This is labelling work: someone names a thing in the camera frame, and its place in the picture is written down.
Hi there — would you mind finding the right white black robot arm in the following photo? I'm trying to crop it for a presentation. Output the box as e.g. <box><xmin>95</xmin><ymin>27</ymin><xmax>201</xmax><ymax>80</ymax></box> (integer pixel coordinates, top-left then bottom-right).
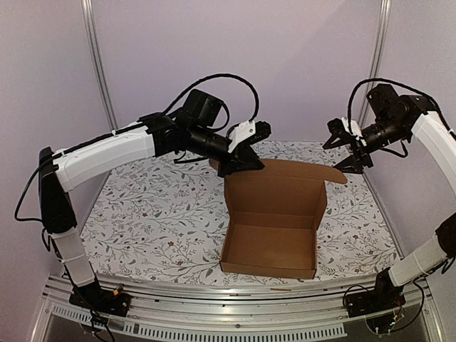
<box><xmin>323</xmin><ymin>78</ymin><xmax>455</xmax><ymax>311</ymax></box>

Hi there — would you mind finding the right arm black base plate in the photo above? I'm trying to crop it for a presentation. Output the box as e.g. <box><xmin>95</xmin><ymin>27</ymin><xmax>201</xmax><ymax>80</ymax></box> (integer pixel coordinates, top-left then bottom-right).
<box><xmin>343</xmin><ymin>290</ymin><xmax>405</xmax><ymax>318</ymax></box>

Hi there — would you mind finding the aluminium frame post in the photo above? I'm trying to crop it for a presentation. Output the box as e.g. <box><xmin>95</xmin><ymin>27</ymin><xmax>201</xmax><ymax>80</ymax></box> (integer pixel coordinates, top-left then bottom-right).
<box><xmin>81</xmin><ymin>0</ymin><xmax>119</xmax><ymax>130</ymax></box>
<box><xmin>358</xmin><ymin>0</ymin><xmax>392</xmax><ymax>127</ymax></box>

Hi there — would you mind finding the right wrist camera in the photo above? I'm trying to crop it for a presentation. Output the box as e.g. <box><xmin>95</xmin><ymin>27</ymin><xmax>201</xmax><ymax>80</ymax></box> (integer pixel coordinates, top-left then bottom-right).
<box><xmin>327</xmin><ymin>117</ymin><xmax>367</xmax><ymax>147</ymax></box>

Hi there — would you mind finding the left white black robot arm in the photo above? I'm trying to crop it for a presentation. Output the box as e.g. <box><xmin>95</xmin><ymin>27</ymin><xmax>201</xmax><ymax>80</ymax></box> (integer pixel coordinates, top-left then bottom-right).
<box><xmin>31</xmin><ymin>89</ymin><xmax>271</xmax><ymax>309</ymax></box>

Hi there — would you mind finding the left aluminium frame post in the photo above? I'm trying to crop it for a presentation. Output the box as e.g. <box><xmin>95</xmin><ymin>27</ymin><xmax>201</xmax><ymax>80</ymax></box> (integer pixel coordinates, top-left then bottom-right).
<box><xmin>81</xmin><ymin>0</ymin><xmax>119</xmax><ymax>130</ymax></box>

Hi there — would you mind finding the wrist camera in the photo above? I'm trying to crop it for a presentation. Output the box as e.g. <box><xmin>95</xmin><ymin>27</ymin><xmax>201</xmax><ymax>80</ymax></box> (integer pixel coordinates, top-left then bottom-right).
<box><xmin>227</xmin><ymin>120</ymin><xmax>271</xmax><ymax>153</ymax></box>
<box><xmin>327</xmin><ymin>117</ymin><xmax>367</xmax><ymax>147</ymax></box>

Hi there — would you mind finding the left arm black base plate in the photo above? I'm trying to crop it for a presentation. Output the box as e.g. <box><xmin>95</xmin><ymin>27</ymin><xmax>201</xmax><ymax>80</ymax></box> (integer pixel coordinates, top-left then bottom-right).
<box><xmin>69</xmin><ymin>286</ymin><xmax>132</xmax><ymax>317</ymax></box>

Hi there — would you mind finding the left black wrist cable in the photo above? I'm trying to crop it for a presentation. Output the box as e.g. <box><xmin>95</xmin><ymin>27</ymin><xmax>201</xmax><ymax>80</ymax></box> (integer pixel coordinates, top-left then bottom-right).
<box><xmin>167</xmin><ymin>73</ymin><xmax>260</xmax><ymax>124</ymax></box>

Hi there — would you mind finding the brown cardboard box sheet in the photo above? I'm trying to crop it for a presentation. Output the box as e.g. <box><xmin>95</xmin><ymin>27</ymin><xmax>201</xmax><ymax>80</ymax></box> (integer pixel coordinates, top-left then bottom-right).
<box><xmin>220</xmin><ymin>159</ymin><xmax>348</xmax><ymax>279</ymax></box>

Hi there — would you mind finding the right aluminium frame post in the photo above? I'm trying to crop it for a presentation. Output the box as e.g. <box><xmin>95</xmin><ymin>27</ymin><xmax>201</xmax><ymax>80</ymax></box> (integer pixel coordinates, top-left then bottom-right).
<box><xmin>358</xmin><ymin>0</ymin><xmax>392</xmax><ymax>127</ymax></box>

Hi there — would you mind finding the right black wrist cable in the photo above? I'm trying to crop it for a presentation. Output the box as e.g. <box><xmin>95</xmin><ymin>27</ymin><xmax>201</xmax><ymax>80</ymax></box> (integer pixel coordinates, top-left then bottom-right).
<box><xmin>347</xmin><ymin>77</ymin><xmax>432</xmax><ymax>124</ymax></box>

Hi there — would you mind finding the floral patterned table mat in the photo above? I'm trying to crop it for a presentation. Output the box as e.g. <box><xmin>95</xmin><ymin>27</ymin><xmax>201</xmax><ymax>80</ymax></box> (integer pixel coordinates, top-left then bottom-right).
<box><xmin>81</xmin><ymin>155</ymin><xmax>400</xmax><ymax>286</ymax></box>

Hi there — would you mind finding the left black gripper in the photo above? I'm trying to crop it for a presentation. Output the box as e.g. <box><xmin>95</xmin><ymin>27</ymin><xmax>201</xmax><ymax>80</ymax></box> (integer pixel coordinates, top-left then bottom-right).
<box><xmin>187</xmin><ymin>124</ymin><xmax>264</xmax><ymax>177</ymax></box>

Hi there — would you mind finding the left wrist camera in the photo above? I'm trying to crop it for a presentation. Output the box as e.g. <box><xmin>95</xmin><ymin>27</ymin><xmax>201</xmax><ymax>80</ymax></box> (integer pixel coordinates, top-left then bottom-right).
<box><xmin>227</xmin><ymin>120</ymin><xmax>271</xmax><ymax>153</ymax></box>

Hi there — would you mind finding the aluminium front rail base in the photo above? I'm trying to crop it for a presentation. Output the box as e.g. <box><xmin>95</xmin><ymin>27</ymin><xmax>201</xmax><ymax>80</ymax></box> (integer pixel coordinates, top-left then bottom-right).
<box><xmin>30</xmin><ymin>272</ymin><xmax>442</xmax><ymax>342</ymax></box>

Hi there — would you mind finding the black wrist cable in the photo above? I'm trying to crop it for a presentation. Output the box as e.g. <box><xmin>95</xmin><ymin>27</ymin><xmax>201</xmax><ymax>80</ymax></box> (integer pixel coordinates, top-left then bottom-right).
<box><xmin>347</xmin><ymin>77</ymin><xmax>432</xmax><ymax>124</ymax></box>
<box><xmin>167</xmin><ymin>73</ymin><xmax>260</xmax><ymax>124</ymax></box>

